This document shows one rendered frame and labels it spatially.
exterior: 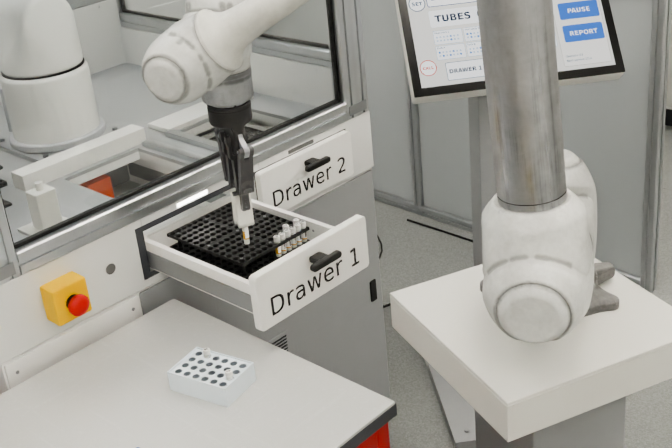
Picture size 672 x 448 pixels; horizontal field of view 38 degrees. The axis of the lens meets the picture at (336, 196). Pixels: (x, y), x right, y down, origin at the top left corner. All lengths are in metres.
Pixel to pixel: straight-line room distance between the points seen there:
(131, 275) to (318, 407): 0.51
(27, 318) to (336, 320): 0.87
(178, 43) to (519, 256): 0.58
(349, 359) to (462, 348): 0.93
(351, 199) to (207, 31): 0.99
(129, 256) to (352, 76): 0.69
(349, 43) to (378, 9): 1.53
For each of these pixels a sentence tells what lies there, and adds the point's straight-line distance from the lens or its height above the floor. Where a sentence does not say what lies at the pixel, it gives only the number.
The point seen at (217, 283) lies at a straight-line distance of 1.83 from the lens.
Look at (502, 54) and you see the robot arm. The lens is 1.35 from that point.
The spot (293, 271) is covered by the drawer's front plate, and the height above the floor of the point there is 0.90.
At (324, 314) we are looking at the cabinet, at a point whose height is 0.49.
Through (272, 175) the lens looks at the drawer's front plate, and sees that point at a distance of 2.13.
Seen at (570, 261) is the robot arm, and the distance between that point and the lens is 1.44.
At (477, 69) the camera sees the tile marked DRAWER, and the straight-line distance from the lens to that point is 2.42.
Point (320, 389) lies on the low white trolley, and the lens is 1.70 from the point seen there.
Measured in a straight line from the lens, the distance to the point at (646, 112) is 3.21.
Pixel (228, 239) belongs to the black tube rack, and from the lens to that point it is 1.92.
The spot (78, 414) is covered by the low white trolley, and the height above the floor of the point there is 0.76.
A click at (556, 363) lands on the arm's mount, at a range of 1.62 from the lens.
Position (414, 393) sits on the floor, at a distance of 2.96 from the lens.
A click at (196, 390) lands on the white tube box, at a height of 0.78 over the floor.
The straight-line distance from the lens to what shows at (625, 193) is 3.35.
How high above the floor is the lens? 1.76
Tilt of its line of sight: 25 degrees down
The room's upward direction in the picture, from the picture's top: 6 degrees counter-clockwise
